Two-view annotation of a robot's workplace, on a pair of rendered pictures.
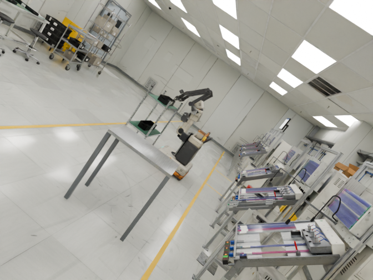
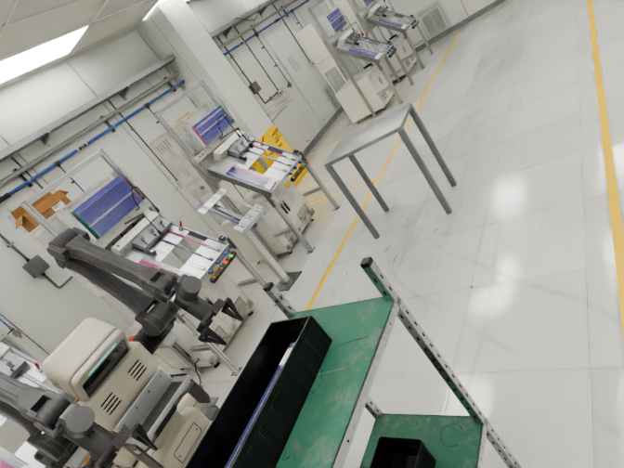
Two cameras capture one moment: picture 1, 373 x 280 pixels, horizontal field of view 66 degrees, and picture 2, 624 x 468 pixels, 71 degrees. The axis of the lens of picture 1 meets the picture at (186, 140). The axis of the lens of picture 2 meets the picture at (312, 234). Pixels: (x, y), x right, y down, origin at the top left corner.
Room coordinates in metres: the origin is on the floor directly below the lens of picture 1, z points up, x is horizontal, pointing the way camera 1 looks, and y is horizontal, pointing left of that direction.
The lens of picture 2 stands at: (5.82, 1.62, 1.67)
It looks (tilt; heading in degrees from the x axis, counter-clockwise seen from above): 21 degrees down; 217
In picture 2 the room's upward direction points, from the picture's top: 37 degrees counter-clockwise
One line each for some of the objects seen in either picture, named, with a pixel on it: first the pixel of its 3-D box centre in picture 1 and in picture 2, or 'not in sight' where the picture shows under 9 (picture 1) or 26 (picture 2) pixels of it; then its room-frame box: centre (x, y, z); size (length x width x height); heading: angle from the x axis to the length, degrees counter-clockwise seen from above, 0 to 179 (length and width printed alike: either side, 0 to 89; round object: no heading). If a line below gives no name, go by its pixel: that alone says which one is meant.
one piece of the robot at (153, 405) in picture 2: (187, 116); (163, 416); (5.25, 0.25, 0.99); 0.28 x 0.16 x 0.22; 174
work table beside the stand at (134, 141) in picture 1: (124, 180); (392, 174); (2.66, 0.26, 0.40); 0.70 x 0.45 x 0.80; 88
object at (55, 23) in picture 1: (52, 34); not in sight; (7.58, 4.57, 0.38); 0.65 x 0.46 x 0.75; 86
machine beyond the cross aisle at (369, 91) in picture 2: not in sight; (346, 59); (-1.31, -1.05, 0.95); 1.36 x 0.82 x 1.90; 83
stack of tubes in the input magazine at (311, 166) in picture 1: (312, 173); (107, 207); (3.61, -1.51, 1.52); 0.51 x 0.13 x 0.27; 173
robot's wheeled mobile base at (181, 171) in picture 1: (173, 161); not in sight; (5.22, -0.04, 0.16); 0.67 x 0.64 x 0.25; 84
